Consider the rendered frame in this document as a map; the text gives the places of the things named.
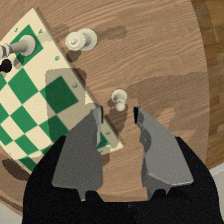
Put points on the green and cream chessboard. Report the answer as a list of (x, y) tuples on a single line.
[(42, 97)]

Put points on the black pawn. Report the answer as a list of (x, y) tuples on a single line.
[(6, 66)]

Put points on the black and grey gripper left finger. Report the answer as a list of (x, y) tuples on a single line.
[(71, 167)]

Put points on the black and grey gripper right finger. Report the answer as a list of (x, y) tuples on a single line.
[(170, 164)]

